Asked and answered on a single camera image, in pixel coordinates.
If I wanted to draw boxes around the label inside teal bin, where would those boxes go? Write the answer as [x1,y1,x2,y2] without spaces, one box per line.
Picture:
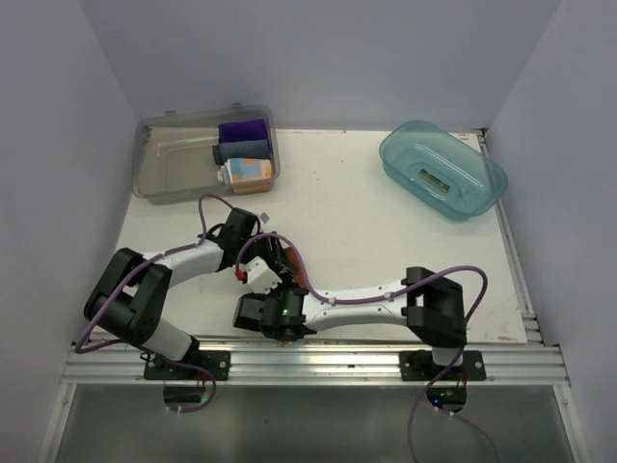
[418,169,450,196]

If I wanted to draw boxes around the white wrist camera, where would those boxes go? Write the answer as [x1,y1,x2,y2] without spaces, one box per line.
[235,257,282,294]
[258,212,270,224]

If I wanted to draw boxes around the grey transparent plastic bin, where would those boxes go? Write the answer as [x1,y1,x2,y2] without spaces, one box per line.
[132,104,281,204]

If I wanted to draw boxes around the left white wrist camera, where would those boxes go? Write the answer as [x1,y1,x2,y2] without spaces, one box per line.
[258,212,270,224]

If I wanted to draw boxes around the brown towel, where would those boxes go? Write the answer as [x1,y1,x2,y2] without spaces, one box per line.
[284,247,309,288]

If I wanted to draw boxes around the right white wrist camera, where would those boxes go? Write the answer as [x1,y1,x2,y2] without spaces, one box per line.
[235,257,282,294]

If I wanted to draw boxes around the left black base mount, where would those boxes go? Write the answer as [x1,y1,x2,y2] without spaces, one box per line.
[140,349,231,381]

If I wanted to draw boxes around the colourful polka dot towel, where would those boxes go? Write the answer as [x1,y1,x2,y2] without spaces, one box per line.
[217,158,273,195]

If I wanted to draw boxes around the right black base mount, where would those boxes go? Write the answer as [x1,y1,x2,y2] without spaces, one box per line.
[398,347,487,382]

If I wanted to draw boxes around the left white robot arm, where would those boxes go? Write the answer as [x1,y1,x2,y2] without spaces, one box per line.
[75,207,294,379]

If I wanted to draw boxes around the aluminium mounting rail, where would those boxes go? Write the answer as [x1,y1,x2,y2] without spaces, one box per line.
[61,338,570,386]

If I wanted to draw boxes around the purple rolled towel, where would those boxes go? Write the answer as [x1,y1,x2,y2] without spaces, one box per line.
[218,119,269,144]

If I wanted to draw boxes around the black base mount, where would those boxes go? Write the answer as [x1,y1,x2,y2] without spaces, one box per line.
[398,347,487,382]
[140,349,231,381]

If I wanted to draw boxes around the grey-blue rolled towel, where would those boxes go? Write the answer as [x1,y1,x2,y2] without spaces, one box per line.
[213,139,270,166]

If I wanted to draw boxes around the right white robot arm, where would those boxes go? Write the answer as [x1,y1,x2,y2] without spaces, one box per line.
[233,267,467,379]

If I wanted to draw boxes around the teal transparent plastic bin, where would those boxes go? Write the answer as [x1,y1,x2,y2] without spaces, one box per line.
[379,121,508,221]

